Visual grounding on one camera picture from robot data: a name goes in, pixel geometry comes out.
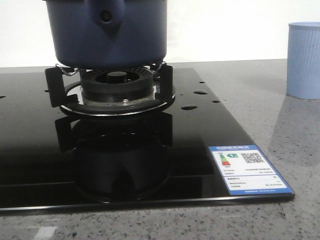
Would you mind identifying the dark blue cooking pot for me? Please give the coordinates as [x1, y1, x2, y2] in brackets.
[45, 0, 168, 69]

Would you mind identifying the light blue ribbed cup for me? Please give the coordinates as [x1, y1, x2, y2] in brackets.
[286, 21, 320, 100]

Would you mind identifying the black metal pot support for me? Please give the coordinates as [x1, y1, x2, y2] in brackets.
[45, 62, 175, 117]

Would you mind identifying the black round gas burner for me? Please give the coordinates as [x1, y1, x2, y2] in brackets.
[80, 67, 153, 103]

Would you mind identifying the blue energy efficiency label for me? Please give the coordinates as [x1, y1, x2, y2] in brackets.
[209, 144, 294, 196]

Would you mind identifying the black glass gas stove top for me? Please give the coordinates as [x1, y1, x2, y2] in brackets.
[0, 68, 295, 214]

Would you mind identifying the silver wire pot ring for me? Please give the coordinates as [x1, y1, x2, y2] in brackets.
[54, 60, 168, 76]

